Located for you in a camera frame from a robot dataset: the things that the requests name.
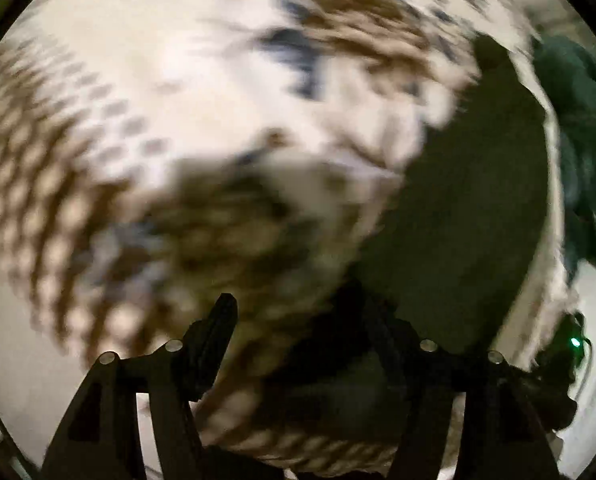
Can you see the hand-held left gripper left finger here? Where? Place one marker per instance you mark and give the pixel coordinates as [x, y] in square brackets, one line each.
[221, 321]

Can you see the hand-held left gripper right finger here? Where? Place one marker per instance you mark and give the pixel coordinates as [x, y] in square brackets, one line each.
[430, 390]

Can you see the dark olive cloth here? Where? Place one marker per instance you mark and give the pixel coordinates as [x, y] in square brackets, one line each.
[467, 220]

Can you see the white brown patterned cloth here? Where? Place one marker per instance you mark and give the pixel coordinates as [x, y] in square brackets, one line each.
[143, 110]

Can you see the dark green cloth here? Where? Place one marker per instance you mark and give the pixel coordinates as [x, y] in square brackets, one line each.
[582, 160]

